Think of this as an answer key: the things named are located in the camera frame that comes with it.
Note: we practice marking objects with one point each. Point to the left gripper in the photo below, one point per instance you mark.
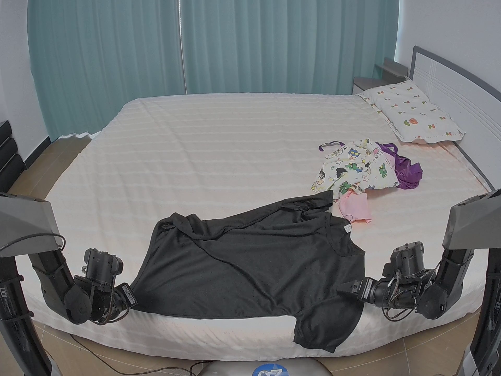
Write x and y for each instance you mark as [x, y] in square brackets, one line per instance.
[126, 297]

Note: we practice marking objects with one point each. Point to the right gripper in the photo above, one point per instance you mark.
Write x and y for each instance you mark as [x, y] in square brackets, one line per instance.
[375, 294]

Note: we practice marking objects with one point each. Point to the black T-shirt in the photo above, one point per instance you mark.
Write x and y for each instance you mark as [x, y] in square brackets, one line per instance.
[250, 264]

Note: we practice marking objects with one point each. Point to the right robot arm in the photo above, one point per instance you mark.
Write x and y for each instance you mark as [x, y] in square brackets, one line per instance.
[469, 225]

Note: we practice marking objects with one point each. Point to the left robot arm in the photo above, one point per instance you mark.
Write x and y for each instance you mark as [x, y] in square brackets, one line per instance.
[23, 217]

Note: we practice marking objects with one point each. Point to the pink garment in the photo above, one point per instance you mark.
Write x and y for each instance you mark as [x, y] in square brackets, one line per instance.
[354, 208]

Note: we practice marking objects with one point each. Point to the white printed pyjama top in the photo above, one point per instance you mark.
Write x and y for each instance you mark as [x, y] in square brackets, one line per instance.
[352, 167]

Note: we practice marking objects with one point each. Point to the purple garment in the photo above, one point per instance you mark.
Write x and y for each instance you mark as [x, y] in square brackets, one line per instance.
[407, 170]

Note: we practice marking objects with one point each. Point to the black slatted chair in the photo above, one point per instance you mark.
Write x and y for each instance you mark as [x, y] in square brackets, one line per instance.
[9, 159]

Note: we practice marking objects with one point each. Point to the bed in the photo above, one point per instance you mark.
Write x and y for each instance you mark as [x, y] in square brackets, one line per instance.
[235, 147]

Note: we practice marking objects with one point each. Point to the white printed pillow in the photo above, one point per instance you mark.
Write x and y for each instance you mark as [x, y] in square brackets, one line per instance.
[415, 110]

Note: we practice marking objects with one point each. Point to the grey bedside table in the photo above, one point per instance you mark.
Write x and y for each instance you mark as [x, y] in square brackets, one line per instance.
[385, 75]

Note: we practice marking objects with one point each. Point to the blue-green curtain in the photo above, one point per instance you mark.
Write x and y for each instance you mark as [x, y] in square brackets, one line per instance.
[105, 53]
[281, 33]

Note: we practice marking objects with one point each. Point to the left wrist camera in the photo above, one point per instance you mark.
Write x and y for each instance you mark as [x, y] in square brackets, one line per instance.
[102, 268]

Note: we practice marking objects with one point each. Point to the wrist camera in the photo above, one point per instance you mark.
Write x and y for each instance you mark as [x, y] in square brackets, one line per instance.
[102, 268]
[409, 259]

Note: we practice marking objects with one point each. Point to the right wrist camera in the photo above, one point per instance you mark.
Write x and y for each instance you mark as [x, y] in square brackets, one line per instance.
[409, 259]

